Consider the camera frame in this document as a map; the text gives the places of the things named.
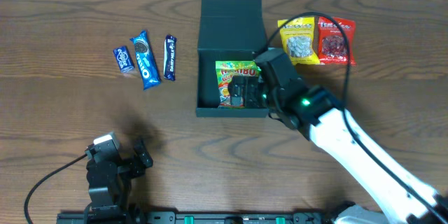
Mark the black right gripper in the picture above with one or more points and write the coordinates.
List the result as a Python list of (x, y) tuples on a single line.
[(250, 91)]

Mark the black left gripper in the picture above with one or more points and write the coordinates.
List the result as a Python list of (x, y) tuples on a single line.
[(127, 162)]

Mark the green Haribo gummy bag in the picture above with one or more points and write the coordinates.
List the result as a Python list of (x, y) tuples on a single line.
[(225, 70)]

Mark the yellow candy bag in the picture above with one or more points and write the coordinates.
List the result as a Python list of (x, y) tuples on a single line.
[(297, 39)]

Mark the dark blue Dairy Milk bar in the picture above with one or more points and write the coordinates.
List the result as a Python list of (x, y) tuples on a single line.
[(169, 57)]

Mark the blue Oreo cookie pack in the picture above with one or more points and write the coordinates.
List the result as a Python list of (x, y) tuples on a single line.
[(146, 61)]

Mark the red candy bag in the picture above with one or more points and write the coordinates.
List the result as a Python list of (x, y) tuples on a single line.
[(331, 46)]

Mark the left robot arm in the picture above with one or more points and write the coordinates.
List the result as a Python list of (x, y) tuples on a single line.
[(110, 181)]

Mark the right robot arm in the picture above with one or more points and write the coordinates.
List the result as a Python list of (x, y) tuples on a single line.
[(322, 119)]

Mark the small blue Eclipse mint pack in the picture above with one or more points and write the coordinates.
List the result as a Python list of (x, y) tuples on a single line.
[(123, 59)]

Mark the dark green open gift box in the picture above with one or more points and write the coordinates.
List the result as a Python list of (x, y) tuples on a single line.
[(229, 30)]

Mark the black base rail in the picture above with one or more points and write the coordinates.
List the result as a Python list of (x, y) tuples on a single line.
[(170, 217)]

